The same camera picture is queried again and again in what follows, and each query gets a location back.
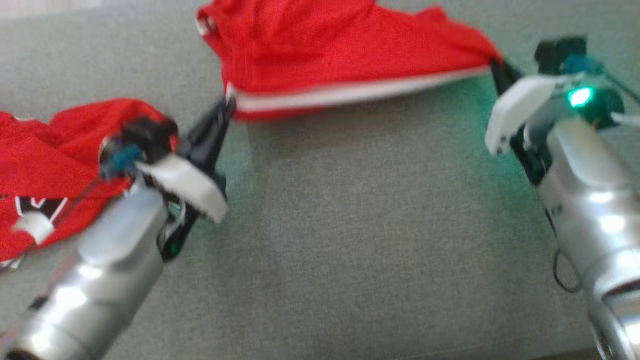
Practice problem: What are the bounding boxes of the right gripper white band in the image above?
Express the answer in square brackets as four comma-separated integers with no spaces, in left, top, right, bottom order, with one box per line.
[485,59,583,156]

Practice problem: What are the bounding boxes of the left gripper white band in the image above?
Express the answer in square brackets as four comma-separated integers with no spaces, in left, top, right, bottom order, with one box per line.
[135,97,237,224]

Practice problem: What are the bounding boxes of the left arm cable blue plug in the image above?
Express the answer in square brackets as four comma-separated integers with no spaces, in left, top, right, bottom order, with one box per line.
[65,144,143,236]

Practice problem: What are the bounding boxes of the red Bulls basketball shorts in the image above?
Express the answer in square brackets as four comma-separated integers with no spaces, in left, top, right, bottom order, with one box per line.
[196,0,503,122]

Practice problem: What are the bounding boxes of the red basketball jersey white trim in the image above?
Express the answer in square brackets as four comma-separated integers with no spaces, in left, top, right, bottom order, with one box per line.
[0,98,176,271]

